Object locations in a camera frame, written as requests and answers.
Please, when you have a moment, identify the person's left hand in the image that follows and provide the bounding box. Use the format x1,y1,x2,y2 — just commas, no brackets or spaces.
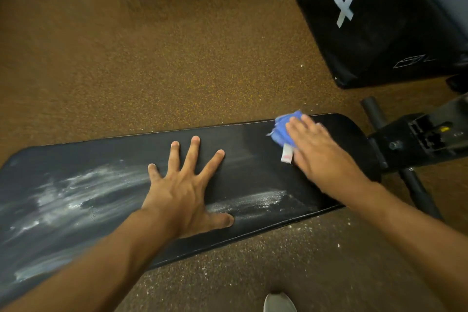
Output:
147,136,235,239

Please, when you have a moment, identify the person's right hand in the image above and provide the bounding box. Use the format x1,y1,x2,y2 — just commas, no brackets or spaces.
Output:
284,114,371,207

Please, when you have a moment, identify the blue cleaning cloth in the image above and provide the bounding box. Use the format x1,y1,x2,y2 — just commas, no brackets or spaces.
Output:
266,110,304,164

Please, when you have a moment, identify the person's left forearm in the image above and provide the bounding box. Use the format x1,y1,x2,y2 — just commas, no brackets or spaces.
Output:
0,209,180,312

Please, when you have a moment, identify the person's right forearm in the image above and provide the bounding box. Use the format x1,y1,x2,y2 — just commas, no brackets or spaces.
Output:
343,181,468,312

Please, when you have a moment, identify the black padded bench seat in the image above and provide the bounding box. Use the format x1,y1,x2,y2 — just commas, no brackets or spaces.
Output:
0,113,381,299

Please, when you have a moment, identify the white shoe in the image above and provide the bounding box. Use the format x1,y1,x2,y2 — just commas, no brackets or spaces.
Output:
263,292,298,312

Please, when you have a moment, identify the black box with white print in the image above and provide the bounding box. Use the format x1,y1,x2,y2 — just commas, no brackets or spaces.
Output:
296,0,468,89

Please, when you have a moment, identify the small black rounded object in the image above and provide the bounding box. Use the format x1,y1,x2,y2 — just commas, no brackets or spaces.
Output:
445,73,468,94

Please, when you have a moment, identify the black metal bench frame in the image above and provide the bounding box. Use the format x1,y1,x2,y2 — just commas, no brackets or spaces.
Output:
360,92,468,222

